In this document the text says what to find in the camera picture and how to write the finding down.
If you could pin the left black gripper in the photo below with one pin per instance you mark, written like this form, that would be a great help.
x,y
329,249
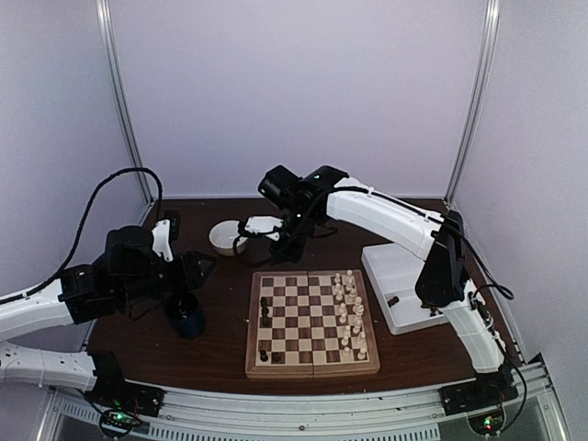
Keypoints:
x,y
190,261

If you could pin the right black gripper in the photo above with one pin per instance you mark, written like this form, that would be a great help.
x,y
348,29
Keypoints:
x,y
292,254

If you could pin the wooden chess board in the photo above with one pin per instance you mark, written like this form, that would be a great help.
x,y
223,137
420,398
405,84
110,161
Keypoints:
x,y
301,307

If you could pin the white plastic compartment tray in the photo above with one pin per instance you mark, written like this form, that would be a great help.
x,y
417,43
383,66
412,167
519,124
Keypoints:
x,y
393,272

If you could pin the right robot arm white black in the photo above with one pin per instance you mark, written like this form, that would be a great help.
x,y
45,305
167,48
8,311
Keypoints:
x,y
424,252

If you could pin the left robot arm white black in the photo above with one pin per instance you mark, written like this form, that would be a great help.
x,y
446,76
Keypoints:
x,y
137,265

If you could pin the row of white chess pieces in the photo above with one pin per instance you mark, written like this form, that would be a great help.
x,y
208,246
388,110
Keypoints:
x,y
349,313

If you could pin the white ceramic bowl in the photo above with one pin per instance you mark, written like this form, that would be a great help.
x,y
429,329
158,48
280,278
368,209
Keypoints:
x,y
225,239

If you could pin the dark blue mug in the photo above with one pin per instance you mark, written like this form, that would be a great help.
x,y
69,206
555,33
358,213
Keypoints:
x,y
185,315

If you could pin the lone brown piece in tray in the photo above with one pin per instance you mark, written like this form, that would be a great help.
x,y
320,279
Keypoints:
x,y
393,301

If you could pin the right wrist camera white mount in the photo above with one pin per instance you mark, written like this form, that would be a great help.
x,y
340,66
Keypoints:
x,y
261,226

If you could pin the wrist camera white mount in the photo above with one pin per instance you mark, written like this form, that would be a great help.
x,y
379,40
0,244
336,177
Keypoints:
x,y
261,226
166,231

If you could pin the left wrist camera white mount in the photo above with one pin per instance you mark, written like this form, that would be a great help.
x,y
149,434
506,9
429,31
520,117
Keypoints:
x,y
166,231

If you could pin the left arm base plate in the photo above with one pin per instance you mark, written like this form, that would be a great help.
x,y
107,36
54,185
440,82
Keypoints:
x,y
129,397

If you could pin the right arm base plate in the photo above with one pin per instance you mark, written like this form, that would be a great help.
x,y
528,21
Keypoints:
x,y
474,395

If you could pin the left aluminium frame post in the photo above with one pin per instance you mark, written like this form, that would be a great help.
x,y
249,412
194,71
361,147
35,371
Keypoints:
x,y
106,27

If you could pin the aluminium frame post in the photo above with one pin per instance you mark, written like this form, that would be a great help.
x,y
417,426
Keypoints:
x,y
106,27
481,77

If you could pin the right aluminium frame post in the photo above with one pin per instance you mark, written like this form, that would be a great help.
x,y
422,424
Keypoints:
x,y
481,77

